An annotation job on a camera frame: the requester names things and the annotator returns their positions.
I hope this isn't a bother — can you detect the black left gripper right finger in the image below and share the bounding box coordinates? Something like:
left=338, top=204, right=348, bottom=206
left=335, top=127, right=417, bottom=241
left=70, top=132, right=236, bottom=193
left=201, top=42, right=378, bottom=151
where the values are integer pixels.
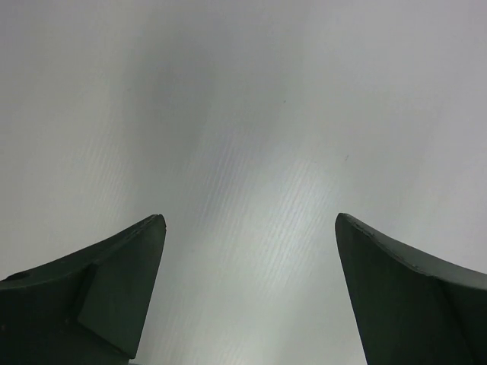
left=335, top=213, right=486, bottom=364

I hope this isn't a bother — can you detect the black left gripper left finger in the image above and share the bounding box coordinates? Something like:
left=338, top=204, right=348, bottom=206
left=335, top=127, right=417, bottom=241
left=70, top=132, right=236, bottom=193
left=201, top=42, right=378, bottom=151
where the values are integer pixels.
left=1, top=214, right=167, bottom=364

